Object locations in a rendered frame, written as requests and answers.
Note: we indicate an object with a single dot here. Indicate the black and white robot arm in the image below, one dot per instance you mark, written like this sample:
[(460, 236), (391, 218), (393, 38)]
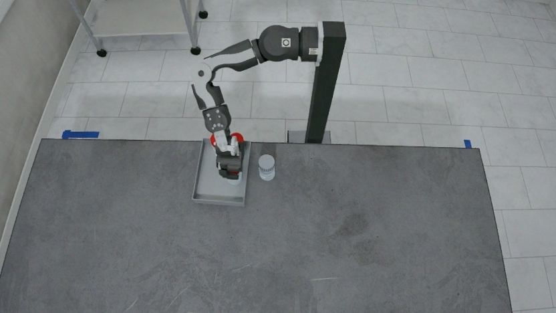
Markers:
[(276, 43)]

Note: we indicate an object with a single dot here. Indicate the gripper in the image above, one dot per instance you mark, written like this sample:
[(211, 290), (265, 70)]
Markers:
[(227, 163)]

